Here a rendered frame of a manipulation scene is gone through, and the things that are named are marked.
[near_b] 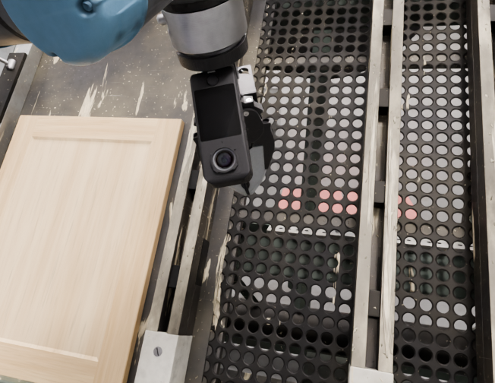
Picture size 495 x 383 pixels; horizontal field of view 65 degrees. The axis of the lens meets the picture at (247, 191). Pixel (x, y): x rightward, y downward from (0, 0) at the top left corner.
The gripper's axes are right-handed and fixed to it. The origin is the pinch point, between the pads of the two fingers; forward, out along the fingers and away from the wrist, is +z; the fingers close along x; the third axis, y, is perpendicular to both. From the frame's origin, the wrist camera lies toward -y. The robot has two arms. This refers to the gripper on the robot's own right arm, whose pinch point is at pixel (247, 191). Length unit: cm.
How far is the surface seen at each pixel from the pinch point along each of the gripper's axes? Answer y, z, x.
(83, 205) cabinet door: 24.1, 20.0, 37.4
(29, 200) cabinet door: 29, 20, 51
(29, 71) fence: 63, 6, 53
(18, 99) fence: 55, 9, 55
